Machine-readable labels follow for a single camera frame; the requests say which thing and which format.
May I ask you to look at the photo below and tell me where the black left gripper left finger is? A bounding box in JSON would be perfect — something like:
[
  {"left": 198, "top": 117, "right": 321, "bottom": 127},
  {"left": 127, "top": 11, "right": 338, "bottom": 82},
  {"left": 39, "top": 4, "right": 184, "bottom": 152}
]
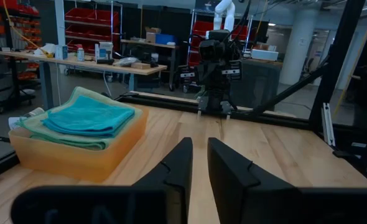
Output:
[{"left": 132, "top": 136, "right": 194, "bottom": 224}]

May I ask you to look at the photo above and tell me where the white-framed red bin shelf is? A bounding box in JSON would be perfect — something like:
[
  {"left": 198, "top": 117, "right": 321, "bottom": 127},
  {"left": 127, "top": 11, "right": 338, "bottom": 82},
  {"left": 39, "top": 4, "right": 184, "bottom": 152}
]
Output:
[{"left": 54, "top": 0, "right": 124, "bottom": 54}]

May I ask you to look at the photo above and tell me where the shelf with red bins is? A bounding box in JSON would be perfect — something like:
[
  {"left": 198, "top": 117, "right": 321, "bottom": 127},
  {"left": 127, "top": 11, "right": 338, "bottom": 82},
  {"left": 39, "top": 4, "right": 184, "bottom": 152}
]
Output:
[{"left": 0, "top": 0, "right": 42, "bottom": 82}]

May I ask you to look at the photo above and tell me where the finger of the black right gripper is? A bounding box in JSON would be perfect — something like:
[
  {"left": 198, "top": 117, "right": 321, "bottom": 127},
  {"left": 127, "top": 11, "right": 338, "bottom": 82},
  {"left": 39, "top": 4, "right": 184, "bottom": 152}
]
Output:
[
  {"left": 220, "top": 99, "right": 234, "bottom": 121},
  {"left": 197, "top": 95, "right": 209, "bottom": 121}
]

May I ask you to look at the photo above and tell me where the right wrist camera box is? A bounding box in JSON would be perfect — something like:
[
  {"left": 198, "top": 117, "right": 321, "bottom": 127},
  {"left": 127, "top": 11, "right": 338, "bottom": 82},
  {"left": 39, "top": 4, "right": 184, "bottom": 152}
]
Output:
[{"left": 198, "top": 29, "right": 231, "bottom": 62}]

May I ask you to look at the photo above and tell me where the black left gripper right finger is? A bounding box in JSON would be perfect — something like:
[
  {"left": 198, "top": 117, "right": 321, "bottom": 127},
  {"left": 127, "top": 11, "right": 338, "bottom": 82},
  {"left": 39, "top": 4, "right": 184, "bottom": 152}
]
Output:
[{"left": 207, "top": 136, "right": 300, "bottom": 224}]

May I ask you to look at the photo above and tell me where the grey concrete column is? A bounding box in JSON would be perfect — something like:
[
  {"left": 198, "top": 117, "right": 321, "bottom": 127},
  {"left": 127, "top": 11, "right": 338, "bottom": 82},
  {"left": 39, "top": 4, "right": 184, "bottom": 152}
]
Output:
[{"left": 279, "top": 8, "right": 320, "bottom": 86}]

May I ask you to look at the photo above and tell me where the white box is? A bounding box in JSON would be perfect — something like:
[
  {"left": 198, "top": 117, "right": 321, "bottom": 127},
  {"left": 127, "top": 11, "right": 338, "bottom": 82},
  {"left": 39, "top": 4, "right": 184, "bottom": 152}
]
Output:
[{"left": 251, "top": 49, "right": 279, "bottom": 62}]

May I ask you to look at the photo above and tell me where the white metal bracket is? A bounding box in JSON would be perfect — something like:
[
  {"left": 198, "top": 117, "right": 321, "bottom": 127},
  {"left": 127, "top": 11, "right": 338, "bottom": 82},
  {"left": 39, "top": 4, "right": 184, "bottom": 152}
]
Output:
[{"left": 321, "top": 102, "right": 337, "bottom": 147}]

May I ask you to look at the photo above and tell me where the grey bin cart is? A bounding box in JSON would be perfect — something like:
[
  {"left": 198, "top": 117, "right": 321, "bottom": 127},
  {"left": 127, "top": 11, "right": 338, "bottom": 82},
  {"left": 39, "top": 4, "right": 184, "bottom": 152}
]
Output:
[{"left": 0, "top": 32, "right": 37, "bottom": 114}]

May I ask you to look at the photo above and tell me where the brown cardboard box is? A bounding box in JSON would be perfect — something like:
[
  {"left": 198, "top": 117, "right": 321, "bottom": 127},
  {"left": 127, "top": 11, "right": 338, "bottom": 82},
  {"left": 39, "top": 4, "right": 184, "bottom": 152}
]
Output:
[{"left": 144, "top": 27, "right": 162, "bottom": 44}]

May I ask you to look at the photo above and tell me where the light green microfiber towel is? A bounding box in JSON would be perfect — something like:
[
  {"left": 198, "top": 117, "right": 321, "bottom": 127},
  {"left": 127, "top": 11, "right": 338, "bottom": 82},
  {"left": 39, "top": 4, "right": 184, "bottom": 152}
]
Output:
[{"left": 15, "top": 86, "right": 144, "bottom": 152}]

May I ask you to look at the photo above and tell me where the orange translucent plastic bin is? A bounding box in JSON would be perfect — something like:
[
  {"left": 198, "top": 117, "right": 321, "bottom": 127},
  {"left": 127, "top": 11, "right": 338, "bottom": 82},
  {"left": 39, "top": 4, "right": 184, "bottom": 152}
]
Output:
[{"left": 8, "top": 105, "right": 150, "bottom": 184}]

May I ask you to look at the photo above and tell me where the yellow hanging cable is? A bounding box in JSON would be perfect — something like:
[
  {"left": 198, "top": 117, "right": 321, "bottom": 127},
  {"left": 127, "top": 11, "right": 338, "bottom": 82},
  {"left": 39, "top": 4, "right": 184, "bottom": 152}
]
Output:
[
  {"left": 332, "top": 0, "right": 367, "bottom": 118},
  {"left": 2, "top": 0, "right": 53, "bottom": 59}
]

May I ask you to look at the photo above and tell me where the teal microfiber towel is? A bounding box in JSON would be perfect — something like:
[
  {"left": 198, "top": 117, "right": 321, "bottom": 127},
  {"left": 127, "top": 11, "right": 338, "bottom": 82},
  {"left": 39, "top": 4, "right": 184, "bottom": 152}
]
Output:
[{"left": 42, "top": 95, "right": 136, "bottom": 139}]

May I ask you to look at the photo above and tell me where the long wooden workbench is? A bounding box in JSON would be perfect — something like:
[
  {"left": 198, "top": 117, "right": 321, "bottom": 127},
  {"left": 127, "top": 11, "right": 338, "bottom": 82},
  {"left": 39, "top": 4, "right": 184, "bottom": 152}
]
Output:
[{"left": 0, "top": 49, "right": 169, "bottom": 110}]

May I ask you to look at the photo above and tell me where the blue box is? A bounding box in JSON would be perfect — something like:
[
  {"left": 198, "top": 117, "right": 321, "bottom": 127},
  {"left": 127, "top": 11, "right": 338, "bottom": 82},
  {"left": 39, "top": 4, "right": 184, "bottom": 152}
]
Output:
[{"left": 154, "top": 33, "right": 177, "bottom": 46}]

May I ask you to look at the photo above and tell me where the chrome red bin shelf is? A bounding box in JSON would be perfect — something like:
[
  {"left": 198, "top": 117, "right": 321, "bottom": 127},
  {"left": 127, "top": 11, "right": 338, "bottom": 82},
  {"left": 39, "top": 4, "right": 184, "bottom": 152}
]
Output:
[{"left": 187, "top": 8, "right": 254, "bottom": 68}]

